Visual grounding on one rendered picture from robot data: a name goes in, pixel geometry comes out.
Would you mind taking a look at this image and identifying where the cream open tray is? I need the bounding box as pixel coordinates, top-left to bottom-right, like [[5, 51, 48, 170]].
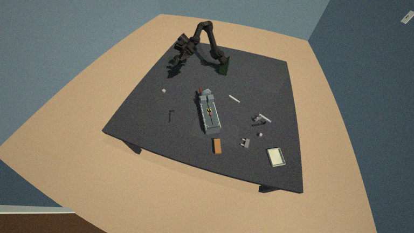
[[267, 148, 285, 167]]

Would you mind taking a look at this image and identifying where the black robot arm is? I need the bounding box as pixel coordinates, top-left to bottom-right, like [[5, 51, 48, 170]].
[[174, 21, 228, 65]]

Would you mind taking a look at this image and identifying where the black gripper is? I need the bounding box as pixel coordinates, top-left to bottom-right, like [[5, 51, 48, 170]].
[[173, 45, 195, 65]]

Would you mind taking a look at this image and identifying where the tan rectangular block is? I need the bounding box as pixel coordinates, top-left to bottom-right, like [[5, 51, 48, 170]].
[[214, 139, 221, 154]]

